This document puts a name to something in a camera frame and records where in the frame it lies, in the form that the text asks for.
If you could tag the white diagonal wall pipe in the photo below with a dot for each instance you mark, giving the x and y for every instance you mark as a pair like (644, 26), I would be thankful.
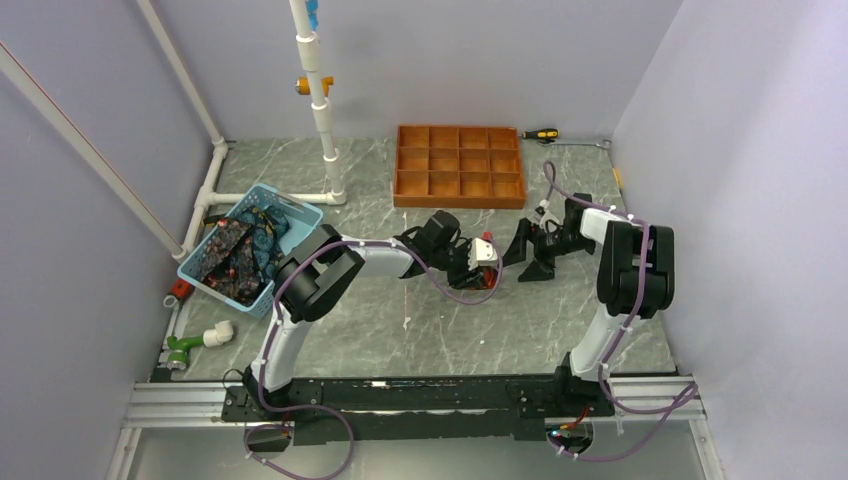
(37, 96)

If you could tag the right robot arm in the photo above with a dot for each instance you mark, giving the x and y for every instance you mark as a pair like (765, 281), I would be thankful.
(636, 276)

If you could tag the silver wrench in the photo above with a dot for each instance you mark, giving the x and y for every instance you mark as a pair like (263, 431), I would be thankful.
(603, 144)

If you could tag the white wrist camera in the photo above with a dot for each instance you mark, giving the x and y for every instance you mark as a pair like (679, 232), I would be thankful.
(482, 252)
(545, 218)

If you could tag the blue plastic basket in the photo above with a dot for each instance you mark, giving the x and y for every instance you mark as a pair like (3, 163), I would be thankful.
(303, 219)

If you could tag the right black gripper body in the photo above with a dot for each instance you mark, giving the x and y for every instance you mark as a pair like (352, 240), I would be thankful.
(557, 243)

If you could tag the dark patterned ties pile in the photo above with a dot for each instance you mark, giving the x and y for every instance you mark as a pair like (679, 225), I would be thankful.
(243, 254)

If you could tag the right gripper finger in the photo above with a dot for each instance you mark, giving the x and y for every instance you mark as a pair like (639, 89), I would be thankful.
(538, 271)
(517, 250)

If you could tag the orange black screwdriver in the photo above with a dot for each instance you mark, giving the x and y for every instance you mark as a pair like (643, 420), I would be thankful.
(546, 135)

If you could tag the brown compartment tray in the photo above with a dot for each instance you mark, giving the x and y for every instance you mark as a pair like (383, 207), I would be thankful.
(461, 167)

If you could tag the orange navy striped tie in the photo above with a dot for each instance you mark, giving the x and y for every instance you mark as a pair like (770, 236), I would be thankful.
(488, 277)

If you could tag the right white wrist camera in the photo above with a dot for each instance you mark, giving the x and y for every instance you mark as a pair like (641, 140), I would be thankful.
(545, 218)

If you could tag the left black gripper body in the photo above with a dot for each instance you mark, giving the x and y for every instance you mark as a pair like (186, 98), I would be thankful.
(457, 266)

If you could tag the green white pipe fitting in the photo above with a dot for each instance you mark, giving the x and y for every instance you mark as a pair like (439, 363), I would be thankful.
(180, 348)

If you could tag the white pvc pipe stand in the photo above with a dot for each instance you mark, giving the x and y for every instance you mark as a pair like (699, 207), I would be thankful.
(308, 45)

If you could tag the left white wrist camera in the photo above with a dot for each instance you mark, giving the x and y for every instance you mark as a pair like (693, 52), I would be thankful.
(482, 252)

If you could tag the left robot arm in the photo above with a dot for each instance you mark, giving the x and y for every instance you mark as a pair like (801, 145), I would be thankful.
(317, 273)

